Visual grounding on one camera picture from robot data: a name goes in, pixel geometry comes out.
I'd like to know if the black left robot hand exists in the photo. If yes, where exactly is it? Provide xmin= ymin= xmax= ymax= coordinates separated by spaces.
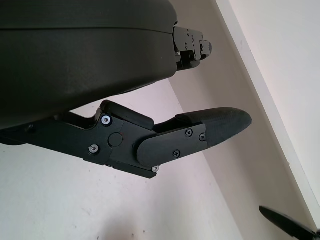
xmin=0 ymin=0 xmax=253 ymax=180

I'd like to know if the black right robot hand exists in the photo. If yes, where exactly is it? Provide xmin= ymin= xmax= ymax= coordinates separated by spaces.
xmin=258 ymin=205 xmax=320 ymax=240

